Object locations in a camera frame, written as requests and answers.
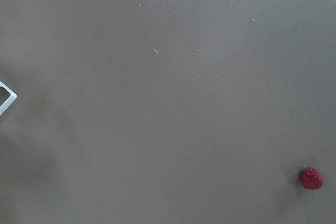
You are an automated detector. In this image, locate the red strawberry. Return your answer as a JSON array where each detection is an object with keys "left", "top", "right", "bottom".
[{"left": 299, "top": 167, "right": 324, "bottom": 190}]

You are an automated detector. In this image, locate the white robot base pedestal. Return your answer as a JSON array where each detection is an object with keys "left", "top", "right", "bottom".
[{"left": 0, "top": 82, "right": 17, "bottom": 115}]

